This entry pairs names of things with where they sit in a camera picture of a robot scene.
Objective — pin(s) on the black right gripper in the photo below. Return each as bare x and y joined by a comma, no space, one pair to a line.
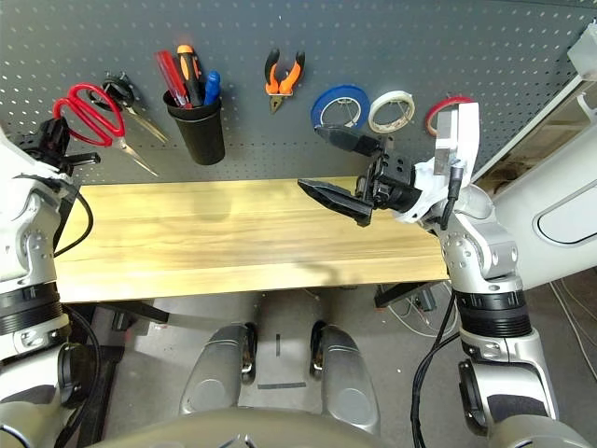
396,184

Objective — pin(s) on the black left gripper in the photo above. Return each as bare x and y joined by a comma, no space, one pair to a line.
39,147

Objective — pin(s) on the red tape roll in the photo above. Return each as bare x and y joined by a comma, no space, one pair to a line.
431,114

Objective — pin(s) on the orange black needle-nose pliers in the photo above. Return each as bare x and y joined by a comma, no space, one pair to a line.
289,77

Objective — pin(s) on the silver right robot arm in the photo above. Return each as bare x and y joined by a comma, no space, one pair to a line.
485,252

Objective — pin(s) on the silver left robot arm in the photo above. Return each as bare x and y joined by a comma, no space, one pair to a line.
28,242

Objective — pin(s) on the grey metal pegboard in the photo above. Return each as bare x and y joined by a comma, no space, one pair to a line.
420,46

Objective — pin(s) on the white tape roll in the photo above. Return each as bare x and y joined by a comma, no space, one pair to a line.
375,116

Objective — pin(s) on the blue tape roll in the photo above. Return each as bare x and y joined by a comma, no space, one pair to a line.
317,109

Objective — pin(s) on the black plastic cup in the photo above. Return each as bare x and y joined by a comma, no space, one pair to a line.
203,135

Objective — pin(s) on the short black floor tape strip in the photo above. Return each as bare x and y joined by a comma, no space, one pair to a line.
278,345

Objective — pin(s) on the silver right robot leg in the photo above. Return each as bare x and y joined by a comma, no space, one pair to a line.
347,378

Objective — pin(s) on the silver robot leg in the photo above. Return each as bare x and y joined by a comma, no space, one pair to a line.
347,378
214,378

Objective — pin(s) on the large white rounded housing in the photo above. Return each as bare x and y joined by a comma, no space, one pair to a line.
550,186

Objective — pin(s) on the long black floor tape strip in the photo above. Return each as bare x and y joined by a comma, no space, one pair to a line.
282,385

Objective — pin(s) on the silver left robot leg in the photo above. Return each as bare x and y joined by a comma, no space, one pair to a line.
214,378

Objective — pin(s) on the black table leg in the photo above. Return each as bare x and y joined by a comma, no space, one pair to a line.
105,392

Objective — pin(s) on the white plastic hook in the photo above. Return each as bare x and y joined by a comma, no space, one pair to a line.
588,105

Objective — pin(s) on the grey robot torso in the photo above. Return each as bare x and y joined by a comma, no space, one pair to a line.
233,431

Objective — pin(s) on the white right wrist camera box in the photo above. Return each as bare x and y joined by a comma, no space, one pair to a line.
459,144

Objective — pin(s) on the black table support bracket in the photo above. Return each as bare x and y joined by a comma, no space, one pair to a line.
140,312
401,294

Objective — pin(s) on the white pegboard frame post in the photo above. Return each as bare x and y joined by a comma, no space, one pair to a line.
527,130

